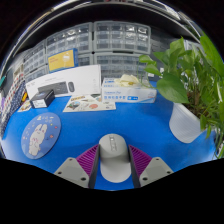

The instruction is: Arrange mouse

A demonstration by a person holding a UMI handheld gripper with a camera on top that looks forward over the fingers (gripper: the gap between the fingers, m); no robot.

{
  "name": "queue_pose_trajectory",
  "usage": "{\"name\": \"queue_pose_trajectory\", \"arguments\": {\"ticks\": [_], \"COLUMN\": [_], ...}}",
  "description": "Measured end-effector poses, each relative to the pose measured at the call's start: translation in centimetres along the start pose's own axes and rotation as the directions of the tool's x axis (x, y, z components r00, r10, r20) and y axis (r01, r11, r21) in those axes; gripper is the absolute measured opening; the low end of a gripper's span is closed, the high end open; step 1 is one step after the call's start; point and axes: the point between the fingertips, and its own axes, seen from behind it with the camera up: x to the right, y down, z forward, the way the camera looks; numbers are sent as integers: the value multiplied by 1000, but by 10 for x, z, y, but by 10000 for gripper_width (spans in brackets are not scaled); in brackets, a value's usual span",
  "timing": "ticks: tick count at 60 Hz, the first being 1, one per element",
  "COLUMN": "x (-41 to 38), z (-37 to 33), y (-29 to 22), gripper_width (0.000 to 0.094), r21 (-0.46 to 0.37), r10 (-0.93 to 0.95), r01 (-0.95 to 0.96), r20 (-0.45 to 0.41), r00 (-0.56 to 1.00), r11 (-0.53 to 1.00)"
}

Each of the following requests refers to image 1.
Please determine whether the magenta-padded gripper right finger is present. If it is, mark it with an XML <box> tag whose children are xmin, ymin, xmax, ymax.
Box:
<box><xmin>127</xmin><ymin>144</ymin><xmax>175</xmax><ymax>189</ymax></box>

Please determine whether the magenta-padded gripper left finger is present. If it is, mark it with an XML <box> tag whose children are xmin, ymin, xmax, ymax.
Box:
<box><xmin>53</xmin><ymin>143</ymin><xmax>101</xmax><ymax>190</ymax></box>

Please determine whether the white computer mouse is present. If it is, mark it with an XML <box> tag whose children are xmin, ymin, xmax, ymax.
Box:
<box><xmin>98</xmin><ymin>133</ymin><xmax>132</xmax><ymax>184</ymax></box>

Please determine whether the round blue rabbit-print mouse pad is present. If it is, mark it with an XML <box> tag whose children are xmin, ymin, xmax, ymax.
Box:
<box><xmin>20</xmin><ymin>112</ymin><xmax>63</xmax><ymax>160</ymax></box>

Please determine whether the large colourful sticker sheet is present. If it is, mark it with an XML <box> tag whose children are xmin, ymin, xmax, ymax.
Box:
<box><xmin>62</xmin><ymin>93</ymin><xmax>117</xmax><ymax>113</ymax></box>

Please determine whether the small black box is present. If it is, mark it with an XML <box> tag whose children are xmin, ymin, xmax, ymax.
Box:
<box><xmin>29</xmin><ymin>89</ymin><xmax>56</xmax><ymax>109</ymax></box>

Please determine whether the small colourful sticker sheet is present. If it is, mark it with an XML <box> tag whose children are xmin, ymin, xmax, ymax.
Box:
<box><xmin>17</xmin><ymin>99</ymin><xmax>33</xmax><ymax>113</ymax></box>

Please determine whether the white and blue glove box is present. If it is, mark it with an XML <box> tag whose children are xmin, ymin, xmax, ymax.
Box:
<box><xmin>101</xmin><ymin>73</ymin><xmax>158</xmax><ymax>104</ymax></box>

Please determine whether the navy polka-dot fabric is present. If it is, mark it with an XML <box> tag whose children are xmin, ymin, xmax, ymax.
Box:
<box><xmin>0</xmin><ymin>79</ymin><xmax>28</xmax><ymax>138</ymax></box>

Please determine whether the green plant in white pot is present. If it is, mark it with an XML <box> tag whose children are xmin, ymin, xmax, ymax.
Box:
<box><xmin>138</xmin><ymin>33</ymin><xmax>224</xmax><ymax>159</ymax></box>

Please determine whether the white keyboard packaging box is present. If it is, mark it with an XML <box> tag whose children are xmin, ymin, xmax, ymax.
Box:
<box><xmin>25</xmin><ymin>64</ymin><xmax>102</xmax><ymax>100</ymax></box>

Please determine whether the white red-dotted fabric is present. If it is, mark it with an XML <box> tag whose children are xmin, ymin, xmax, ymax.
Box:
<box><xmin>1</xmin><ymin>71</ymin><xmax>26</xmax><ymax>111</ymax></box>

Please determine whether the yellow card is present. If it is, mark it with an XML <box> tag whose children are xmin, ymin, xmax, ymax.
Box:
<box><xmin>47</xmin><ymin>48</ymin><xmax>80</xmax><ymax>73</ymax></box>

